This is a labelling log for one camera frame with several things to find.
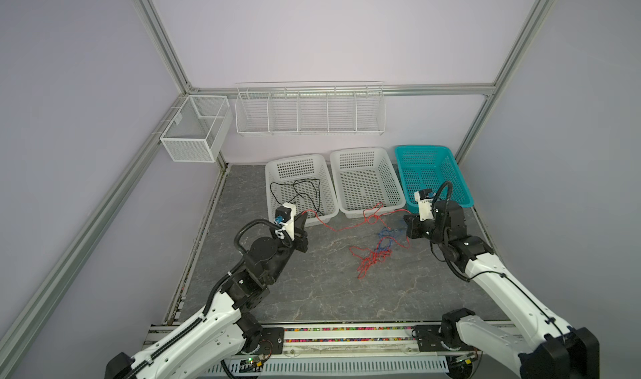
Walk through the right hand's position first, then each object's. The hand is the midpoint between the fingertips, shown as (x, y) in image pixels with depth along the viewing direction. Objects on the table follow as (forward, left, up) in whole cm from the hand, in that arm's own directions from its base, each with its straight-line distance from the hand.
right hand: (407, 218), depth 81 cm
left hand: (-6, +32, +10) cm, 34 cm away
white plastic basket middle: (+29, +10, -16) cm, 35 cm away
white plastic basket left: (+33, +45, -11) cm, 57 cm away
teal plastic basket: (+41, -22, -19) cm, 51 cm away
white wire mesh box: (+38, +80, +7) cm, 89 cm away
